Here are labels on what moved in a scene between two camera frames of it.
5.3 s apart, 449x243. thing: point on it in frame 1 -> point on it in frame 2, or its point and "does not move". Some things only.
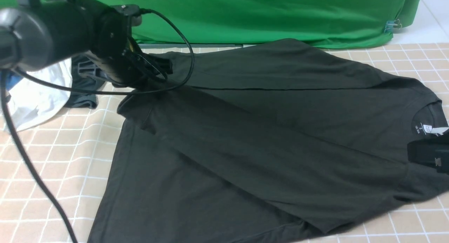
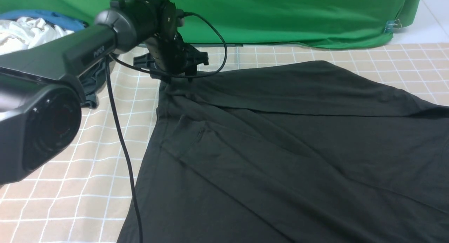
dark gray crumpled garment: x=81 y=82 does not move
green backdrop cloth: x=345 y=18 does not move
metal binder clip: x=391 y=24 does not move
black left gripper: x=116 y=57 -> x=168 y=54
